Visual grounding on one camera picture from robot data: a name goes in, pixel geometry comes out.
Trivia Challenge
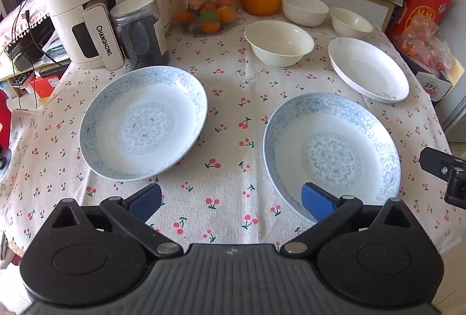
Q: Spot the red gift box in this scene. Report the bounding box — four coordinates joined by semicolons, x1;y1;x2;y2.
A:
385;0;456;43

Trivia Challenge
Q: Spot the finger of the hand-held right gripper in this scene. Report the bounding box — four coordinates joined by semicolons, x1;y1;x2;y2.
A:
419;147;466;209

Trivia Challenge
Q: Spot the cherry print tablecloth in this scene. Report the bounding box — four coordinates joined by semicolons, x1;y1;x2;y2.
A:
0;13;454;254

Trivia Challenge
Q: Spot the glass jar of small oranges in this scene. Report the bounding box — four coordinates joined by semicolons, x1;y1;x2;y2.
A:
170;0;240;37

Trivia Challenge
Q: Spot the white embossed plate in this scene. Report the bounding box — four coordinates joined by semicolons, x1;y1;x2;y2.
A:
328;37;411;104

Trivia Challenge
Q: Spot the small cream bowl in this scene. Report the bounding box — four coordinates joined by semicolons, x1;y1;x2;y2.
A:
329;7;374;38

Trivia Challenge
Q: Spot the black cable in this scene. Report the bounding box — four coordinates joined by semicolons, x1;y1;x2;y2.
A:
10;0;50;109

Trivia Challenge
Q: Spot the plastic bag of small oranges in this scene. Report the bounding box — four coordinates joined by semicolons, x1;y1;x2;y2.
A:
392;13;454;72

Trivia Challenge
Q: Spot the grey refrigerator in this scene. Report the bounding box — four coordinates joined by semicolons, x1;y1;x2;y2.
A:
435;64;466;145

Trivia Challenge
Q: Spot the floral lace-trimmed cloth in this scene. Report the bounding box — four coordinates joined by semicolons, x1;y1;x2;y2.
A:
0;0;56;47

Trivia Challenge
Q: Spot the clear jar with dark contents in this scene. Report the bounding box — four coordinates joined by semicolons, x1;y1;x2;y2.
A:
109;0;170;70

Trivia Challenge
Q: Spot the white speckled bowl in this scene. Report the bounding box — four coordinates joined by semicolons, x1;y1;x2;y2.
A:
281;0;330;27

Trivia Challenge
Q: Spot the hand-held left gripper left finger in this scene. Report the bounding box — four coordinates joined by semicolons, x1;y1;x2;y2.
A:
51;184;183;258

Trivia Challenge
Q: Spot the blue patterned porcelain plate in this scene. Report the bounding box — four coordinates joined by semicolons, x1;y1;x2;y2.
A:
79;65;209;182
263;93;402;224

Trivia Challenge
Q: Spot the large cream bowl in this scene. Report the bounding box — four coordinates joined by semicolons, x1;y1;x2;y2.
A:
244;21;315;68

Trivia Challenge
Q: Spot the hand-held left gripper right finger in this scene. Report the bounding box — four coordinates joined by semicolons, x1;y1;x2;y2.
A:
280;182;414;258

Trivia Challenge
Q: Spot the dark and white carton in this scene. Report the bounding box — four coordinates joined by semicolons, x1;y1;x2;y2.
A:
400;52;454;101

